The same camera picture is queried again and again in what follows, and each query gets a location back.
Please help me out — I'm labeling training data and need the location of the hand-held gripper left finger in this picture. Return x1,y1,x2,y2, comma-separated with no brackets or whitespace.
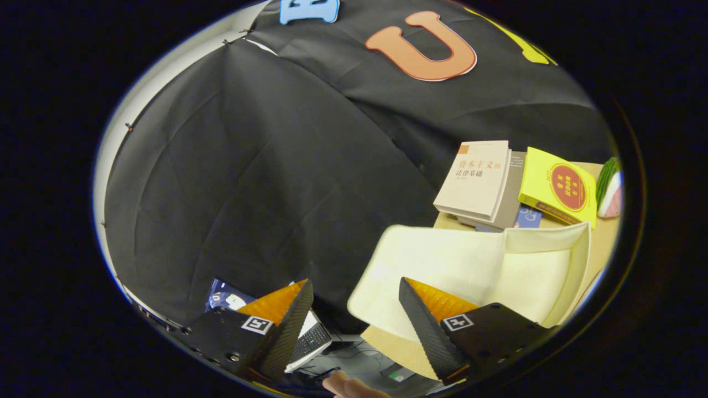
166,278,315,382

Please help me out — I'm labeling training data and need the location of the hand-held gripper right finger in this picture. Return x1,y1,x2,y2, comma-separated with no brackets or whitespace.
398,277,559,386

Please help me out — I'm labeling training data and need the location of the cream fabric storage box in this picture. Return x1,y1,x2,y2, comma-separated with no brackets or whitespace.
347,222,591,343

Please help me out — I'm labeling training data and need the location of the white laptop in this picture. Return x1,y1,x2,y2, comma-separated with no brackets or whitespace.
284,310,333,374

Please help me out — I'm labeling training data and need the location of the blue book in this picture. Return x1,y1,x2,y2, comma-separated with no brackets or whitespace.
476,205,543,233

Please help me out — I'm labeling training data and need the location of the beige book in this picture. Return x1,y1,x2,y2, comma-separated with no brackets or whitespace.
433,140,512,221

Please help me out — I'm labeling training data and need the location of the yellow book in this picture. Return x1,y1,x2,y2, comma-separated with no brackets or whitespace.
518,146,598,229

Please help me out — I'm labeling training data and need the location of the watermelon slice plush toy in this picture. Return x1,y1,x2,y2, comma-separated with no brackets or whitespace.
595,156,623,219

